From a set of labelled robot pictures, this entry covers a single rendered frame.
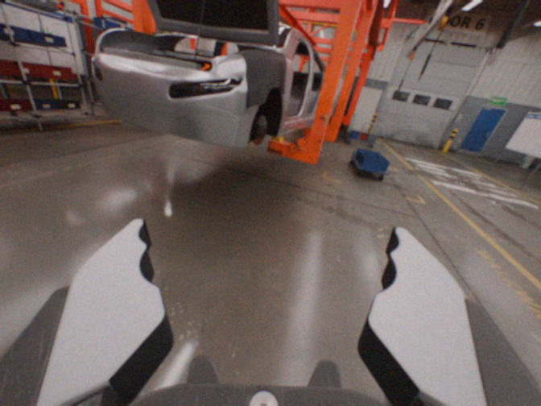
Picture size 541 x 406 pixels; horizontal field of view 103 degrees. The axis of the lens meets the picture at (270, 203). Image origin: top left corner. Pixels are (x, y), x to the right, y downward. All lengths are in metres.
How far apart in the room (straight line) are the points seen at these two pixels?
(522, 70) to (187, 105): 13.50
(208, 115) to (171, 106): 0.29
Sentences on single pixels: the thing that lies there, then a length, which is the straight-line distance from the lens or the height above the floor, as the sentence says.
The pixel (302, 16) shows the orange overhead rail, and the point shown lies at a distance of 8.69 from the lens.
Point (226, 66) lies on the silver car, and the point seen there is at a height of 1.38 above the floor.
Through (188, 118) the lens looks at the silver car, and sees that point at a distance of 2.01.
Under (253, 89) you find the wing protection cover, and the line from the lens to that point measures 2.09.
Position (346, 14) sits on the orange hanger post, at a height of 2.02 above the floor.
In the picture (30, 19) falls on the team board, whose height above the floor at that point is 1.62.
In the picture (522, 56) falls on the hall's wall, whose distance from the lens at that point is 14.20.
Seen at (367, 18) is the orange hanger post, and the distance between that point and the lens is 4.83.
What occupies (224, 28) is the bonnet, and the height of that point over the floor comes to 1.76.
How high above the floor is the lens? 1.30
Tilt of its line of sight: 28 degrees down
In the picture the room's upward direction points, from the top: 11 degrees clockwise
